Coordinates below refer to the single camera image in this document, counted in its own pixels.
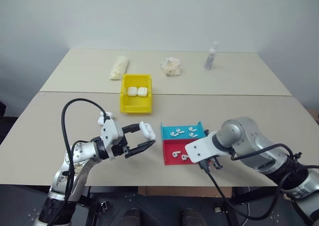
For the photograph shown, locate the blue plastic tray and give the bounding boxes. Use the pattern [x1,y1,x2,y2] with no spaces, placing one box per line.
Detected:
[159,121,206,141]

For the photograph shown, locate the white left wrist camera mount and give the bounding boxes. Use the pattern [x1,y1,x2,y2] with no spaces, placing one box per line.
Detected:
[97,111,125,160]

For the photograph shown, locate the yellow plastic bin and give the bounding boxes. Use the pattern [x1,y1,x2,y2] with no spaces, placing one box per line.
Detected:
[119,73,154,115]

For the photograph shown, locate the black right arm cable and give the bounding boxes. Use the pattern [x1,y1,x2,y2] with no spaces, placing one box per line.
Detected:
[230,143,304,194]

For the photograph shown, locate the black metal table frame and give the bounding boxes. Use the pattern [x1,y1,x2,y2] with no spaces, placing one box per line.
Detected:
[79,186,284,226]

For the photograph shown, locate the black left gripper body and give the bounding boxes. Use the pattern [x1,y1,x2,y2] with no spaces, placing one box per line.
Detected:
[111,134,132,160]

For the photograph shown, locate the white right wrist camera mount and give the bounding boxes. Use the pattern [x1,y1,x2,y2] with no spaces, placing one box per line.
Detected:
[185,132,226,164]

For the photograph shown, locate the brown cardboard box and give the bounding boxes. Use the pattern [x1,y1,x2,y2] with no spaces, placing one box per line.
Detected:
[138,186,234,198]
[306,107,319,127]

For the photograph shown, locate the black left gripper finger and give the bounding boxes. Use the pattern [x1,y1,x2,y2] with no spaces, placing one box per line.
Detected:
[124,139,157,159]
[121,123,143,137]

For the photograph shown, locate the clear spray bottle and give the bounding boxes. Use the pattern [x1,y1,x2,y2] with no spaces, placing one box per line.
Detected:
[203,41,220,71]

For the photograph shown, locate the long clear bag white pieces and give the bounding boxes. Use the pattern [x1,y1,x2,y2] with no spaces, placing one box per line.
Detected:
[109,56,130,81]

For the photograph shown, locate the red plastic tray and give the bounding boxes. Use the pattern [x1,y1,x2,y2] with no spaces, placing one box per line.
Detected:
[161,138,213,167]

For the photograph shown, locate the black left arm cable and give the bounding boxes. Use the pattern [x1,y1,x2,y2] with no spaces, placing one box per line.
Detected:
[61,98,112,202]

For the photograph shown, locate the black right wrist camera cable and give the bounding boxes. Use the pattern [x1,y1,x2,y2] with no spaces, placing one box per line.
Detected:
[198,160,255,223]

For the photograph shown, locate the dark rounded shape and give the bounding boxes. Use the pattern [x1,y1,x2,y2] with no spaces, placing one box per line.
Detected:
[181,208,204,226]
[119,208,142,226]

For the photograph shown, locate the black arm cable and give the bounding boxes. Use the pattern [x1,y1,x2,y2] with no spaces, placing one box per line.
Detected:
[61,98,112,202]
[230,143,304,194]

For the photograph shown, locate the crumpled clear plastic bag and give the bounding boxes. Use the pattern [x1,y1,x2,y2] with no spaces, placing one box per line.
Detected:
[159,57,182,77]

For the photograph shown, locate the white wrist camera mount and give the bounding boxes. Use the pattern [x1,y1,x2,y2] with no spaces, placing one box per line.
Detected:
[97,111,125,160]
[185,132,226,164]

